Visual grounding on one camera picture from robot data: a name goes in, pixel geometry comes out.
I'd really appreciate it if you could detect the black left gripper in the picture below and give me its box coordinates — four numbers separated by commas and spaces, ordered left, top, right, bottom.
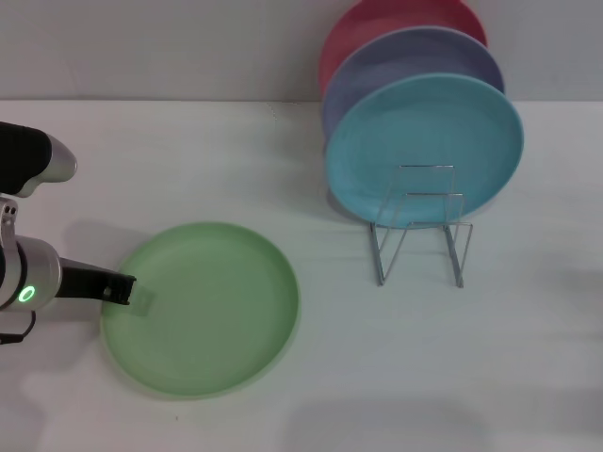
56, 265, 139, 307

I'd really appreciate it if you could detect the green plastic plate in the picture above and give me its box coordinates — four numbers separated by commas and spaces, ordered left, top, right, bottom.
99, 220, 302, 401

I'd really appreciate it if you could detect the blue plastic plate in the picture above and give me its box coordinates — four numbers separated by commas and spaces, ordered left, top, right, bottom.
324, 72, 525, 230

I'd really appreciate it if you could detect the purple plastic plate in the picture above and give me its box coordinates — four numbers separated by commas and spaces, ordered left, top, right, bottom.
320, 26, 506, 142

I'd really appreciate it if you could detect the red plastic plate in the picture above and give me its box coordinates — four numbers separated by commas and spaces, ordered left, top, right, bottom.
318, 0, 489, 96

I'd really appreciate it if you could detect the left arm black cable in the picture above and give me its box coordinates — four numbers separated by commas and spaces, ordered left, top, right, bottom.
0, 309, 39, 347

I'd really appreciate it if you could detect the metal wire plate rack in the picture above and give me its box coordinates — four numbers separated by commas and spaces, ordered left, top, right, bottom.
369, 164, 474, 288

